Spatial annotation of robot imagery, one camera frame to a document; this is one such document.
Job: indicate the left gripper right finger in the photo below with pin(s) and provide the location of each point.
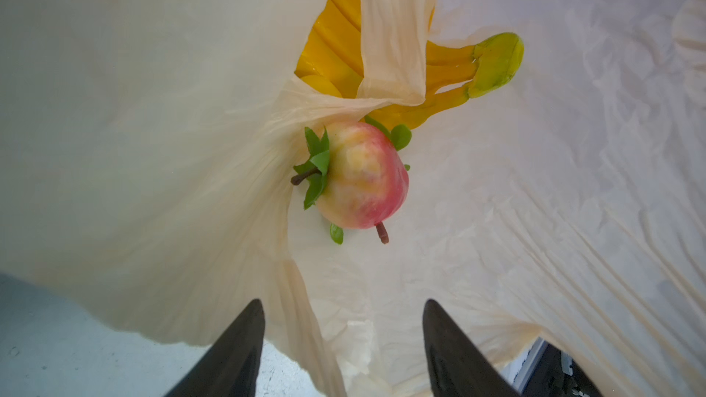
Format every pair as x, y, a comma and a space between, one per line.
456, 368

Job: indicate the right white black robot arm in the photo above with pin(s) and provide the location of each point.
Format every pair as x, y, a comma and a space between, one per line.
557, 374

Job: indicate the yellow fake banana bunch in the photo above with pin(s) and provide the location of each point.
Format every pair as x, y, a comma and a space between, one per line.
379, 49

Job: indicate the yellow fake lemon with leaves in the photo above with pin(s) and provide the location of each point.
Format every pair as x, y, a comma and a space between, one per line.
367, 182

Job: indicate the cream banana print plastic bag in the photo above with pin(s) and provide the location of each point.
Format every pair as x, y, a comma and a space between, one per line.
147, 148

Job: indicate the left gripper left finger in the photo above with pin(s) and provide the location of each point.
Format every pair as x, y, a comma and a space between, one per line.
231, 366

